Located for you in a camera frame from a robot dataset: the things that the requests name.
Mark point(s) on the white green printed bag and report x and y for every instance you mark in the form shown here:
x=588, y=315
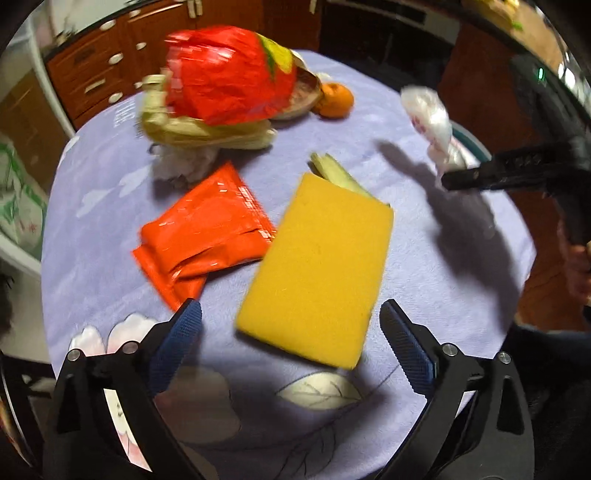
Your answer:
x=18, y=203

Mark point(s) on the orange-red snack packet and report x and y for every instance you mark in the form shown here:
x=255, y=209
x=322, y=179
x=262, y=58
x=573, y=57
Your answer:
x=207, y=221
x=171, y=286

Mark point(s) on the purple floral blanket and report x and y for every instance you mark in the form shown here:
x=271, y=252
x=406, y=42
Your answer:
x=115, y=207

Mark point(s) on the brown wooden cabinet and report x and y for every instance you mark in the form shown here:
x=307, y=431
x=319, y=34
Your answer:
x=480, y=78

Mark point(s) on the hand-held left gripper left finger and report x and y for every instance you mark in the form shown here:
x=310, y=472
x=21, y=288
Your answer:
x=178, y=341

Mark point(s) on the red plastic bag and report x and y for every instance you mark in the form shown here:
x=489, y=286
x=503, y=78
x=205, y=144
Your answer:
x=221, y=78

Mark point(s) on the teal trash bin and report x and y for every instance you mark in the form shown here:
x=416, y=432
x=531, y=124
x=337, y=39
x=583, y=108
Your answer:
x=475, y=147

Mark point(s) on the person's right hand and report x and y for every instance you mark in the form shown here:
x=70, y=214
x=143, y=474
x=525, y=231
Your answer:
x=579, y=272

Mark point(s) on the brown wooden bowl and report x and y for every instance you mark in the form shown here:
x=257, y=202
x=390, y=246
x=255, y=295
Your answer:
x=302, y=94

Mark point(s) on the crumpled white tissue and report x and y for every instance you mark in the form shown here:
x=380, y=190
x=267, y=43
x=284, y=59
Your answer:
x=184, y=164

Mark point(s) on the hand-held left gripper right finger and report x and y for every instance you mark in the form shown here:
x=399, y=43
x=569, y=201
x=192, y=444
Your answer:
x=408, y=350

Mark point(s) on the black glass appliance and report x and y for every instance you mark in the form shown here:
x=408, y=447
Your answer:
x=383, y=41

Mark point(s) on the white plastic bag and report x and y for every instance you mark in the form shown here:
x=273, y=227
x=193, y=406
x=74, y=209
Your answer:
x=429, y=120

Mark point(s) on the corn husks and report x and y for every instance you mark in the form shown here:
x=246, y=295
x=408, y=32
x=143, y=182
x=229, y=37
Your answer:
x=207, y=136

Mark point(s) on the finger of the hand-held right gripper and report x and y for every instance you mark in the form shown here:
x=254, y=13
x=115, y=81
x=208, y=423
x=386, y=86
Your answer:
x=498, y=177

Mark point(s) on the yellow sponge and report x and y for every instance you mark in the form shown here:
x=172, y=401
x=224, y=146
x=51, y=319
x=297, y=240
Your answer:
x=314, y=272

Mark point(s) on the wooden cabinet with drawers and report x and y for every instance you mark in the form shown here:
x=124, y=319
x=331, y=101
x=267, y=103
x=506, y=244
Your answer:
x=92, y=69

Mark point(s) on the corn husk piece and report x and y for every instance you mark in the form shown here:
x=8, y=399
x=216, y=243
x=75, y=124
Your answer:
x=334, y=173

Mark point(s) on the orange fruit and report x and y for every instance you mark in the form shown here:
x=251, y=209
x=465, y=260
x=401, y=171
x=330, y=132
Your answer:
x=336, y=100

